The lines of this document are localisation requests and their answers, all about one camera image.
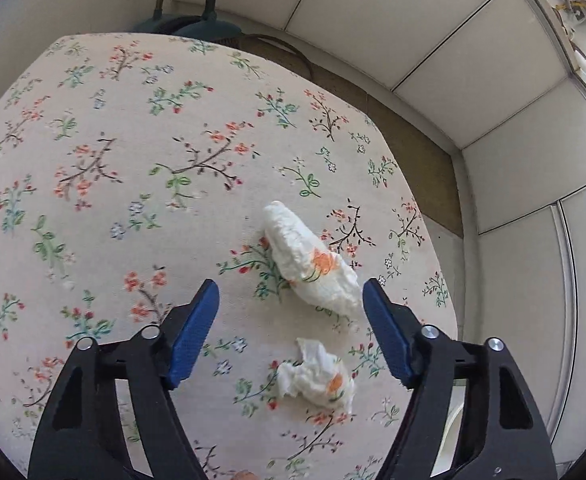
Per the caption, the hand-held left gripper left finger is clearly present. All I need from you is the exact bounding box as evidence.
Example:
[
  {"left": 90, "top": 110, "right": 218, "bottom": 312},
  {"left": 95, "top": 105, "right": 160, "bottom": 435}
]
[{"left": 28, "top": 278, "right": 221, "bottom": 480}]

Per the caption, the floral tablecloth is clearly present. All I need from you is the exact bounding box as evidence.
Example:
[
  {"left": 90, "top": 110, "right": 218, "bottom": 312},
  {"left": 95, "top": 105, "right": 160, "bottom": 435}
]
[{"left": 0, "top": 32, "right": 460, "bottom": 480}]

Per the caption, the white cabinet row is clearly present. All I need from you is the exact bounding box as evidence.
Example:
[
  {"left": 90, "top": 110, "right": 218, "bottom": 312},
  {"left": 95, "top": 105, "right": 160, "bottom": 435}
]
[{"left": 173, "top": 0, "right": 586, "bottom": 461}]

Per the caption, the long orange-print tissue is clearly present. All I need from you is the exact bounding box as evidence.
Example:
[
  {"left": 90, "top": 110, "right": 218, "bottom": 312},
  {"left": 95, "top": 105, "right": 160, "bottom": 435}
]
[{"left": 263, "top": 201, "right": 364, "bottom": 319}]

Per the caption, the green stand base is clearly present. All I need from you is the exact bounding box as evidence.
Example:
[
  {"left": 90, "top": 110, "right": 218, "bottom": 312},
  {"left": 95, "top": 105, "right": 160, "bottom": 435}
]
[
  {"left": 173, "top": 18, "right": 242, "bottom": 40},
  {"left": 132, "top": 12, "right": 190, "bottom": 36}
]

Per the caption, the dark floor cable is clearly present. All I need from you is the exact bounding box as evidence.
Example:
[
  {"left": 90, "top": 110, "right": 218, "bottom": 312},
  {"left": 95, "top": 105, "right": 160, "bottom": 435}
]
[{"left": 240, "top": 33, "right": 315, "bottom": 80}]

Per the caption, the small crumpled orange-print tissue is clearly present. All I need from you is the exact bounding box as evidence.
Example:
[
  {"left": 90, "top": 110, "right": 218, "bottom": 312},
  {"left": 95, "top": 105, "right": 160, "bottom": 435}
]
[{"left": 276, "top": 338, "right": 357, "bottom": 414}]

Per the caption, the white stool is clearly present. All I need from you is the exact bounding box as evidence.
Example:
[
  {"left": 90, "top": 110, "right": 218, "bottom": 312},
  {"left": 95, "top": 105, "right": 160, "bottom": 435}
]
[{"left": 440, "top": 382, "right": 470, "bottom": 466}]

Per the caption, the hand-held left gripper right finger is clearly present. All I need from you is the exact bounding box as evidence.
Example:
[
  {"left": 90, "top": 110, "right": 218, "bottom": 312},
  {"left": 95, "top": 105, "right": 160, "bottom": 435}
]
[{"left": 362, "top": 278, "right": 559, "bottom": 480}]

